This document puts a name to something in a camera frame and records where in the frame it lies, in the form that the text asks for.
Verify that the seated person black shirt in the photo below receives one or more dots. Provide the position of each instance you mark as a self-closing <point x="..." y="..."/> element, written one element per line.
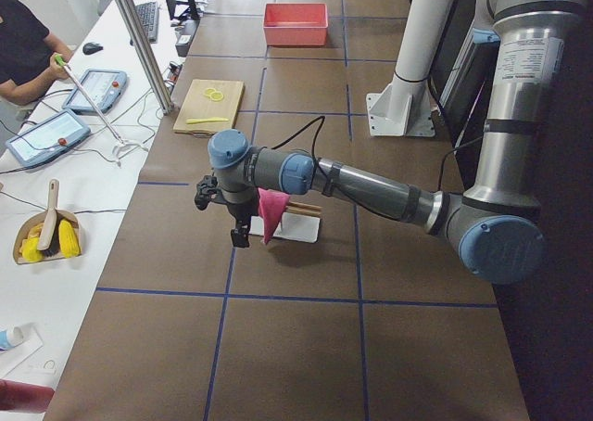
<point x="28" y="55"/>

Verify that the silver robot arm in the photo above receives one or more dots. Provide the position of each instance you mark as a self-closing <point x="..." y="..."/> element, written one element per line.
<point x="492" y="225"/>

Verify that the black computer mouse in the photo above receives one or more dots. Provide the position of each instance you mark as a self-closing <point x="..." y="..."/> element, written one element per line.
<point x="91" y="48"/>

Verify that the small white bottle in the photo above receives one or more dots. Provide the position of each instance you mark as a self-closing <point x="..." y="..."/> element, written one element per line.
<point x="24" y="337"/>

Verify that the reacher grabber stick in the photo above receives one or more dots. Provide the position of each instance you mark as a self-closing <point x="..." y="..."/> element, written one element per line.
<point x="122" y="145"/>

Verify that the white rack tray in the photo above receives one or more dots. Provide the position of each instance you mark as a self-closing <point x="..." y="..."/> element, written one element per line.
<point x="299" y="228"/>

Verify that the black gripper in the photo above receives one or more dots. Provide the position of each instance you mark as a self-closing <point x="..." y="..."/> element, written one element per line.
<point x="239" y="216"/>

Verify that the teach pendant far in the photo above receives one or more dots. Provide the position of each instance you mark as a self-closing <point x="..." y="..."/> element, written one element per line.
<point x="105" y="88"/>

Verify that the yellow plastic knife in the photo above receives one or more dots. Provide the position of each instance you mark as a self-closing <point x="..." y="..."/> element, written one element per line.
<point x="205" y="120"/>

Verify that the teach pendant near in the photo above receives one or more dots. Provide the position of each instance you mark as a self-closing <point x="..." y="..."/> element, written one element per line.
<point x="48" y="139"/>

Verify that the white column with base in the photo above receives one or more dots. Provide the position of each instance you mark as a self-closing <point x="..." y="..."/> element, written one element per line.
<point x="403" y="107"/>

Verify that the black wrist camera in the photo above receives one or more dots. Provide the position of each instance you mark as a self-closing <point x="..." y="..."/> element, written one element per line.
<point x="208" y="191"/>

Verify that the black power box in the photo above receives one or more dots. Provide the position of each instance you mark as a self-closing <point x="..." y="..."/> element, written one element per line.
<point x="184" y="36"/>

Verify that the pink plastic bin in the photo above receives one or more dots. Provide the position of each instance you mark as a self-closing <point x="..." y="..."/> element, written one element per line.
<point x="295" y="24"/>

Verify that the bamboo cutting board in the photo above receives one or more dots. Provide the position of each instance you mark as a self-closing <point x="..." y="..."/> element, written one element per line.
<point x="197" y="105"/>

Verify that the aluminium frame post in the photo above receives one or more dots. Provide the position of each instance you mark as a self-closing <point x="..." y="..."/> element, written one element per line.
<point x="145" y="54"/>

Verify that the wooden rack rod one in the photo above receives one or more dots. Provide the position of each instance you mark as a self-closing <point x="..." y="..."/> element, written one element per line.
<point x="303" y="206"/>

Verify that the wooden rack rod two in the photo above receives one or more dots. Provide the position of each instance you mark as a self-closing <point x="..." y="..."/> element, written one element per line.
<point x="304" y="212"/>

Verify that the pink microfiber cloth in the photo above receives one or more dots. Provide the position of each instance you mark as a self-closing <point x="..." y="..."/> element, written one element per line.
<point x="272" y="205"/>

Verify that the black keyboard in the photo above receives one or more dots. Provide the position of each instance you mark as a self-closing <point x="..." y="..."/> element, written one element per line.
<point x="148" y="14"/>

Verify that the teach pendant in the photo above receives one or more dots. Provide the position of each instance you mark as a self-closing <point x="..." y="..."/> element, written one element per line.
<point x="48" y="139"/>
<point x="105" y="88"/>

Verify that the wooden dustpan with brush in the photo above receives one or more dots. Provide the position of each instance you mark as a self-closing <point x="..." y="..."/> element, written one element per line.
<point x="50" y="235"/>

